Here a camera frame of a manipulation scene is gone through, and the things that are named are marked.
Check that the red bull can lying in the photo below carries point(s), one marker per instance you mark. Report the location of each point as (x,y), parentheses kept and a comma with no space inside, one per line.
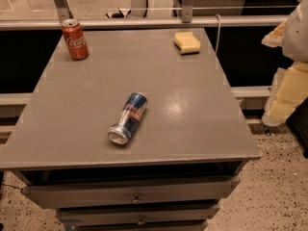
(126,124)

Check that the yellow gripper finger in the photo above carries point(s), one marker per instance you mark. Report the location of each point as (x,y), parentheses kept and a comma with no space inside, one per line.
(275,37)
(288,90)

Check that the grey metal railing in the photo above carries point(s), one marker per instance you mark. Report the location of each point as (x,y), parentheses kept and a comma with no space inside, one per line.
(151,23)

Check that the top grey drawer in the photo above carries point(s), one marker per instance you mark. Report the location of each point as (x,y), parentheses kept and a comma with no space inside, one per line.
(131,192)

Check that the grey drawer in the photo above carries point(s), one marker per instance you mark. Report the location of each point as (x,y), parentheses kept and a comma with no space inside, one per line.
(131,192)
(137,214)

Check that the grey drawer cabinet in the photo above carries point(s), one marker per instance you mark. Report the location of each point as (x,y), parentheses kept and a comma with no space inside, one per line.
(136,137)

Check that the orange coca-cola can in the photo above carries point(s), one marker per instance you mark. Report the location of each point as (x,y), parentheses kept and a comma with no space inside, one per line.
(75,40)

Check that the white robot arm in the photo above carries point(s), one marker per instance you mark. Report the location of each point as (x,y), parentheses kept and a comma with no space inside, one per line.
(295,40)

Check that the yellow sponge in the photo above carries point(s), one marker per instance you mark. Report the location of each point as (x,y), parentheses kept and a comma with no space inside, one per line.
(187,42)

